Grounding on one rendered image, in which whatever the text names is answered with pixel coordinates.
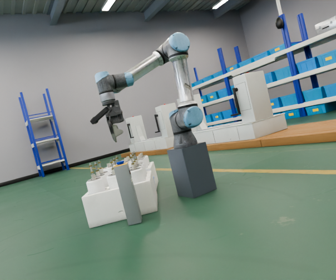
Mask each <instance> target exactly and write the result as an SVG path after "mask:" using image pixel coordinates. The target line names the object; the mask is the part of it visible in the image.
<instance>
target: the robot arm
mask: <svg viewBox="0 0 336 280"><path fill-rule="evenodd" d="M189 47H190V41H189V39H188V37H187V36H186V35H184V34H183V33H180V32H177V33H174V34H172V35H171V36H170V37H169V38H168V39H167V40H166V41H165V42H164V43H163V44H162V45H161V46H160V47H159V48H158V49H157V50H155V51H154V52H153V53H152V55H151V56H149V57H148V58H146V59H144V60H143V61H142V62H140V63H139V64H137V65H135V66H134V67H132V68H131V69H129V70H128V71H126V72H124V73H119V74H112V75H110V74H109V72H108V71H102V72H98V73H96V74H95V80H96V84H97V89H98V92H99V95H100V100H101V103H102V106H107V107H105V108H104V109H103V110H102V111H100V112H99V113H98V114H97V115H96V116H94V117H92V118H91V120H90V122H91V123H92V124H96V123H98V121H99V120H100V119H101V118H102V117H103V116H104V115H105V116H106V121H107V124H108V126H109V129H110V132H111V135H112V138H113V140H114V141H115V142H117V139H116V137H117V136H119V135H121V134H123V130H122V129H118V126H117V125H116V124H115V123H121V122H123V121H124V118H123V114H122V110H121V108H120V104H119V100H115V95H114V93H120V92H121V91H122V90H123V89H125V88H126V87H129V86H133V85H134V82H135V81H136V80H138V79H139V78H141V77H142V76H144V75H146V74H147V73H149V72H150V71H152V70H153V69H155V68H156V67H158V66H162V65H164V64H165V63H167V62H169V61H170V62H172V66H173V70H174V75H175V81H176V87H177V93H178V96H179V102H180V104H179V106H178V109H176V110H174V111H171V112H170V113H169V120H170V123H171V127H172V131H173V134H174V149H179V148H185V147H189V146H193V145H195V144H197V139H196V138H195V136H194V134H193V133H192V130H191V129H192V128H195V127H197V126H199V125H200V124H201V123H202V120H203V112H202V110H201V109H200V108H199V107H198V105H197V102H195V101H194V96H193V92H192V86H191V81H190V75H189V69H188V65H187V58H188V57H189V54H188V49H189ZM110 105H112V107H110Z"/></svg>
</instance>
